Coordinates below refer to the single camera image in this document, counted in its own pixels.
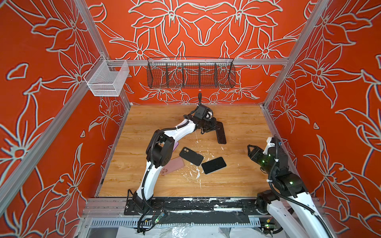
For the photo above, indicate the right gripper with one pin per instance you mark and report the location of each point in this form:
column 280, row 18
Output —
column 255, row 153

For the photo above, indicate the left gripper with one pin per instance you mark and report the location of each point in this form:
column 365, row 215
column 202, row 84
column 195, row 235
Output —
column 213, row 124

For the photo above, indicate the dark phone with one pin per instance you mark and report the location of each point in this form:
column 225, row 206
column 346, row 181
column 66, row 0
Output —
column 220, row 132

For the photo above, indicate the black phone case with camera hole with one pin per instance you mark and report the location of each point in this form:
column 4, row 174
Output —
column 191, row 156

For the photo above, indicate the black phone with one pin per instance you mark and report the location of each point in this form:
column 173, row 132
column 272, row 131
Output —
column 213, row 165

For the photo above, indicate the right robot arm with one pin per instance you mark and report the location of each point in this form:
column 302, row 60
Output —
column 288, row 200

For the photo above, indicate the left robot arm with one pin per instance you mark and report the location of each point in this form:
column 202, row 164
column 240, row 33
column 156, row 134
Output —
column 160, row 149

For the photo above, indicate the purple phone case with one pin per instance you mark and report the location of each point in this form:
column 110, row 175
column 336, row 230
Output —
column 175, row 146

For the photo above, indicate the pink phone case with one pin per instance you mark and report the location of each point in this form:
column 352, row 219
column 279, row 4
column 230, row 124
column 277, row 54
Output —
column 173, row 165

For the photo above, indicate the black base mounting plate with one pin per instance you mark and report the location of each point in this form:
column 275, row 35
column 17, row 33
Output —
column 245, row 205

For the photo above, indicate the clear plastic bin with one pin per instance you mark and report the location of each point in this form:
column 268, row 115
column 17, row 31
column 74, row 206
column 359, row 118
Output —
column 106, row 78

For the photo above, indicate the black wire basket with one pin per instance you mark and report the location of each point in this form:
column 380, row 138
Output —
column 190, row 73

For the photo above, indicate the white cable duct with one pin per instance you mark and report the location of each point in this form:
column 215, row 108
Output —
column 133, row 223

